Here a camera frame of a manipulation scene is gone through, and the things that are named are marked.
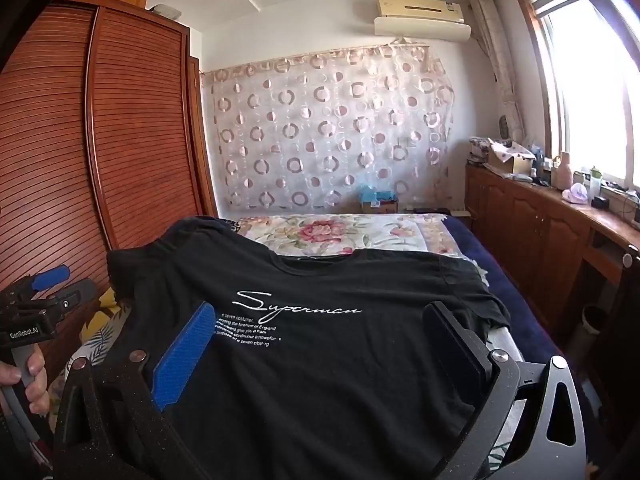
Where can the wooden slatted wardrobe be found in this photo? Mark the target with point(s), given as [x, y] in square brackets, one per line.
[125, 135]

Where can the beige side curtain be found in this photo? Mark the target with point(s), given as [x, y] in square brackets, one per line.
[500, 60]

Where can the yellow pillow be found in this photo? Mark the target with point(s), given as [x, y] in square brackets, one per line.
[109, 305]

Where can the wooden-framed window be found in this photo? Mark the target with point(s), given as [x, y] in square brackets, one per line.
[585, 85]

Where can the beige wall air conditioner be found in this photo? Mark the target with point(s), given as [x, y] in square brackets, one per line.
[420, 7]

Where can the small black device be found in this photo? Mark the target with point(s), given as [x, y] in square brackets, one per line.
[600, 202]

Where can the small cardboard box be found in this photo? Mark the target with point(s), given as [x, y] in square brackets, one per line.
[382, 206]

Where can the round waste bin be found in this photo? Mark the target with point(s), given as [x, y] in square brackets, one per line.
[592, 322]

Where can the dark blue bottle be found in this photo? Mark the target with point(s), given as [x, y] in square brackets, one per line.
[538, 162]

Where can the white bottle green cap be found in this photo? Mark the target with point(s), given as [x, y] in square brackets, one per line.
[595, 185]

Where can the person's left hand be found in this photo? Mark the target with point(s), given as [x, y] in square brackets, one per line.
[37, 387]

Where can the patterned storage box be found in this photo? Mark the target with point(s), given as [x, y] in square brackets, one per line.
[477, 149]

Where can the grey oval ornament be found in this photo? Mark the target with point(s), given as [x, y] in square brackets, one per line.
[505, 125]

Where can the low wooden cabinet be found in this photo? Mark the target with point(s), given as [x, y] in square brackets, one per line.
[525, 225]

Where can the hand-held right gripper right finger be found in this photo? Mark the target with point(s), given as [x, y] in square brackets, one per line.
[460, 355]

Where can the leaf-print bed sheet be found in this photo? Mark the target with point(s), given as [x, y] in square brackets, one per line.
[87, 355]

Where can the pink kettle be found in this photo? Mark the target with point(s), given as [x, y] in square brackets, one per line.
[565, 172]

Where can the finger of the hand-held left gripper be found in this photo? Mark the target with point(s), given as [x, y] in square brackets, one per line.
[75, 292]
[50, 277]

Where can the pink plastic bag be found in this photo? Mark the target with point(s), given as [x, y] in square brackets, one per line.
[576, 194]

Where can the black printed t-shirt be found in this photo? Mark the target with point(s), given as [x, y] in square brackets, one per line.
[325, 385]

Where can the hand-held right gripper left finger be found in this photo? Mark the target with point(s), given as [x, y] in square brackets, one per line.
[185, 355]

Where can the circle-patterned sheer curtain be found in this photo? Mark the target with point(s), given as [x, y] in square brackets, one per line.
[325, 135]

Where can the grey box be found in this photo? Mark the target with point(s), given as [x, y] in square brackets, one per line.
[165, 10]

